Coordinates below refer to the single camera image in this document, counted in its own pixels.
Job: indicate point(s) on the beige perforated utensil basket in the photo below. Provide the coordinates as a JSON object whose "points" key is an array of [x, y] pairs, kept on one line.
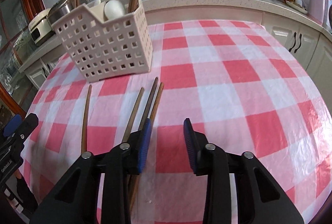
{"points": [[101, 48]]}

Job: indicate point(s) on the small plate with condiments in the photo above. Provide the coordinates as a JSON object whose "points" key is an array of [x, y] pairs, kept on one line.
{"points": [[297, 5]]}

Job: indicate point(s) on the white lower cabinets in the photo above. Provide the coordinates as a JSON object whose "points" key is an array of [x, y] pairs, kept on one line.
{"points": [[296, 32]]}

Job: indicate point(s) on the kitchen countertop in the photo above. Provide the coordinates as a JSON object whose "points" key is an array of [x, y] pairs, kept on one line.
{"points": [[220, 0]]}

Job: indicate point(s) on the red white checkered tablecloth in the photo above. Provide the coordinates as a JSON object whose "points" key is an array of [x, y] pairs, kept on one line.
{"points": [[235, 83]]}

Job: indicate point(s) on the wooden glass sliding door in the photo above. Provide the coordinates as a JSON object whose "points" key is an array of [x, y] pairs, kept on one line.
{"points": [[17, 92]]}

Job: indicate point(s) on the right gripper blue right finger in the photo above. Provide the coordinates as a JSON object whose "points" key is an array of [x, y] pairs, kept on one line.
{"points": [[191, 144]]}

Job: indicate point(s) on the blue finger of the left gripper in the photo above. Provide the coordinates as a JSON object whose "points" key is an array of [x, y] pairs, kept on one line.
{"points": [[12, 125]]}

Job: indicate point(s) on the silver rice cooker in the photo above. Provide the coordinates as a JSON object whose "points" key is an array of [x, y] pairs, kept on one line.
{"points": [[61, 8]]}

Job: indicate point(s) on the white small cooker appliance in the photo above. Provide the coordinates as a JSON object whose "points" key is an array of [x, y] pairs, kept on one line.
{"points": [[40, 29]]}

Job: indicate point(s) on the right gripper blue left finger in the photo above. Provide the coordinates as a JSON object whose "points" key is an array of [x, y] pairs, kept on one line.
{"points": [[143, 145]]}

